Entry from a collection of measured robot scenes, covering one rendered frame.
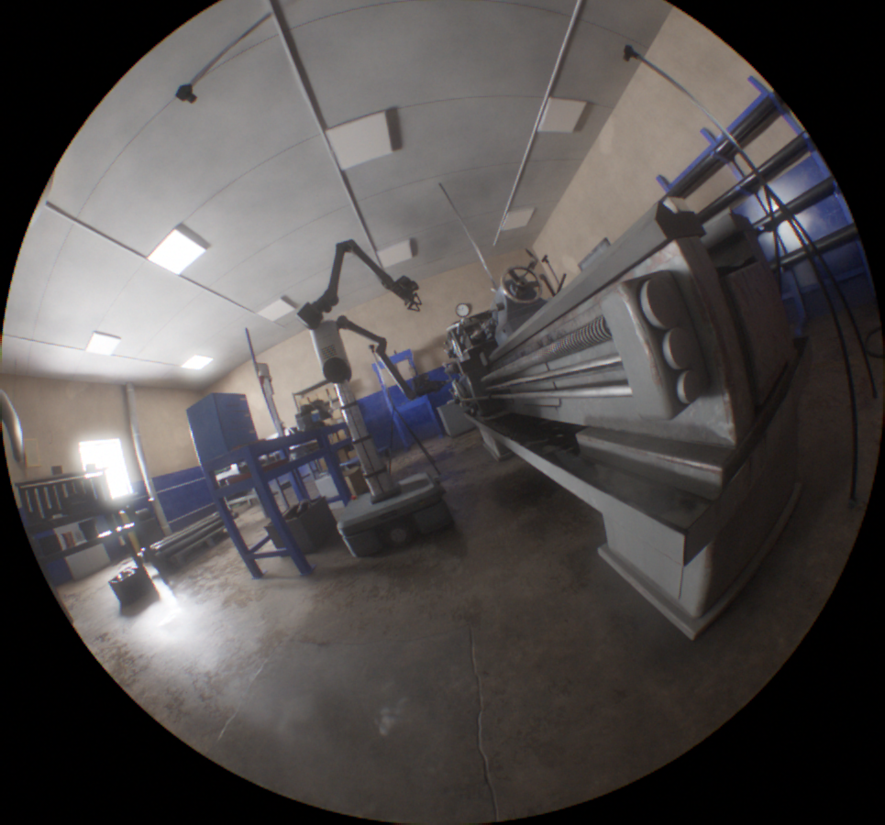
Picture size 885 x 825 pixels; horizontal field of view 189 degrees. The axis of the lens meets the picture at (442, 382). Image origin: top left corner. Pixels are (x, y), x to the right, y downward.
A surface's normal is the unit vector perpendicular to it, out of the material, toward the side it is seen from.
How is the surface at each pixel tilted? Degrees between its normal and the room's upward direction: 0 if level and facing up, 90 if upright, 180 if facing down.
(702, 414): 90
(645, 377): 90
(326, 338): 90
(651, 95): 90
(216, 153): 180
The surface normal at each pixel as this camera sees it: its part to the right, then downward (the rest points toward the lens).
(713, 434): -0.93, 0.37
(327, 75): 0.36, 0.93
